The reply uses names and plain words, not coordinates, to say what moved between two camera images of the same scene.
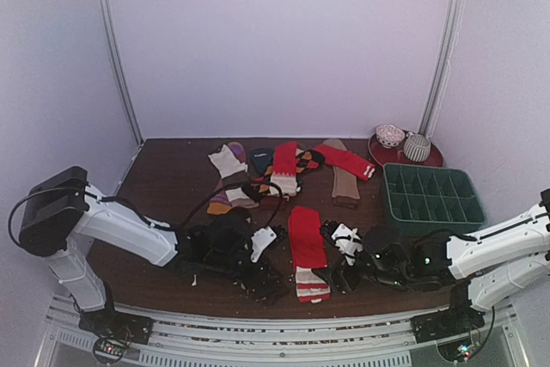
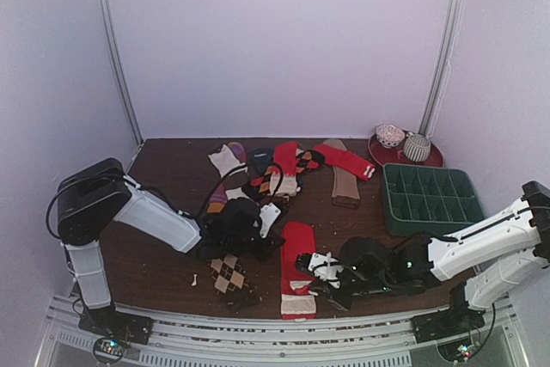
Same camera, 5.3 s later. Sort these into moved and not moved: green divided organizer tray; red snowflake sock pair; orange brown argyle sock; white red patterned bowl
Moved: red snowflake sock pair
Not moved: white red patterned bowl; orange brown argyle sock; green divided organizer tray
